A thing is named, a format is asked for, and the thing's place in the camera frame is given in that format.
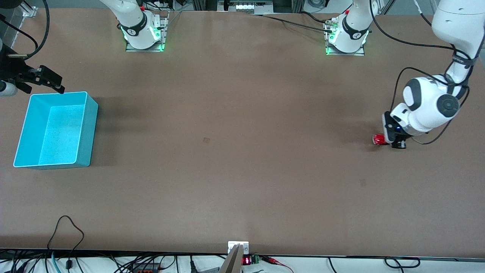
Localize blue plastic box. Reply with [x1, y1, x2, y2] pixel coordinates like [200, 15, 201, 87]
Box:
[13, 91, 99, 169]

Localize red clip lead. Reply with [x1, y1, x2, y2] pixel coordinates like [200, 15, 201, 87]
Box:
[261, 256, 294, 273]

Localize black orange connector block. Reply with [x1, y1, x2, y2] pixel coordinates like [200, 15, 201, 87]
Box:
[131, 264, 167, 273]

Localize grey device with white light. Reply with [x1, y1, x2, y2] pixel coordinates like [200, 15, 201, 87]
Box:
[217, 0, 274, 14]

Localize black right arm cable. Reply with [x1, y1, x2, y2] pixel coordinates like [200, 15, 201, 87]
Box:
[0, 0, 50, 58]

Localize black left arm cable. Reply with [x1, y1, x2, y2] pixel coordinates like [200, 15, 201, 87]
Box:
[369, 0, 471, 146]

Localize aluminium profile bracket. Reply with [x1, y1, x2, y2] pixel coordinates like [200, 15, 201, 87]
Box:
[21, 0, 38, 17]

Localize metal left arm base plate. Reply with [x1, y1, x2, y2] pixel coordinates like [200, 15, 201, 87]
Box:
[325, 18, 366, 56]

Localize black coiled cable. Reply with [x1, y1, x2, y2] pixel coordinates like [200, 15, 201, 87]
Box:
[384, 257, 421, 269]

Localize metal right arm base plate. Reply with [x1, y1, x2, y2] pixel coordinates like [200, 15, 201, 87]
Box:
[125, 11, 169, 53]

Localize thin black looped cable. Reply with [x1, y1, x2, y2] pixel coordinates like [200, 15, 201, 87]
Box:
[47, 215, 85, 270]

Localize black cable to arm base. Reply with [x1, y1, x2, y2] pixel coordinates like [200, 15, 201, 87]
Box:
[251, 11, 335, 34]

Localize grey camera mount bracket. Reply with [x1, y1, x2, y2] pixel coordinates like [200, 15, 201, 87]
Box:
[219, 241, 250, 273]

